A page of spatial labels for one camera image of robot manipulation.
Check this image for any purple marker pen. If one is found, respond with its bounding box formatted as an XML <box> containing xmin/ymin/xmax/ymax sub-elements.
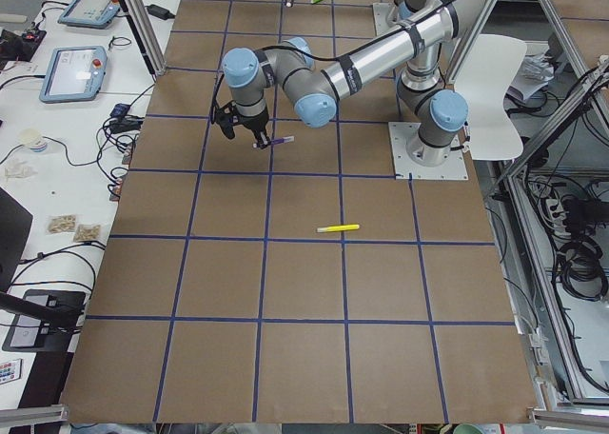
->
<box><xmin>254</xmin><ymin>136</ymin><xmax>295</xmax><ymax>148</ymax></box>

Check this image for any far teach pendant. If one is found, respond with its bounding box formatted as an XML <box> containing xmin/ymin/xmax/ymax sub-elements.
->
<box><xmin>58</xmin><ymin>0</ymin><xmax>120</xmax><ymax>30</ymax></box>

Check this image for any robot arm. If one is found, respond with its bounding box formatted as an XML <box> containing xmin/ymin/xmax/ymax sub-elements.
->
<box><xmin>209</xmin><ymin>0</ymin><xmax>485</xmax><ymax>167</ymax></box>

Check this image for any aluminium frame post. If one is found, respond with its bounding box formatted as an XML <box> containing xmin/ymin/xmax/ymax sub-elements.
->
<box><xmin>118</xmin><ymin>0</ymin><xmax>167</xmax><ymax>77</ymax></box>

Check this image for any teach pendant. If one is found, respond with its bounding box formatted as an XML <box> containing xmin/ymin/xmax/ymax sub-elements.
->
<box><xmin>39</xmin><ymin>46</ymin><xmax>108</xmax><ymax>104</ymax></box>
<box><xmin>58</xmin><ymin>0</ymin><xmax>120</xmax><ymax>30</ymax></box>

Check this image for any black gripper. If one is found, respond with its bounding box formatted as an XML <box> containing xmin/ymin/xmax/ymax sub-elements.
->
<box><xmin>211</xmin><ymin>101</ymin><xmax>270</xmax><ymax>149</ymax></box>

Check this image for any near teach pendant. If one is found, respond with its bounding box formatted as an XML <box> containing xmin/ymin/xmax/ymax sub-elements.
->
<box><xmin>39</xmin><ymin>46</ymin><xmax>108</xmax><ymax>104</ymax></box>

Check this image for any black power adapter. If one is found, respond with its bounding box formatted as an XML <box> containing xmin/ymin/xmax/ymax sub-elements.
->
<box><xmin>146</xmin><ymin>4</ymin><xmax>175</xmax><ymax>20</ymax></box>

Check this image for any yellow marker pen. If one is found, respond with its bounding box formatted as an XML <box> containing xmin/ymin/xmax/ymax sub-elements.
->
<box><xmin>316</xmin><ymin>224</ymin><xmax>361</xmax><ymax>233</ymax></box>

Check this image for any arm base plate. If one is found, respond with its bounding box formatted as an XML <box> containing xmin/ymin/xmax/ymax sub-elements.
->
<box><xmin>372</xmin><ymin>3</ymin><xmax>407</xmax><ymax>36</ymax></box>
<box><xmin>388</xmin><ymin>122</ymin><xmax>468</xmax><ymax>181</ymax></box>

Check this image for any white plastic chair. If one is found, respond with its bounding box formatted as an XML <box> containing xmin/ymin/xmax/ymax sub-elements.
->
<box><xmin>454</xmin><ymin>34</ymin><xmax>527</xmax><ymax>161</ymax></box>

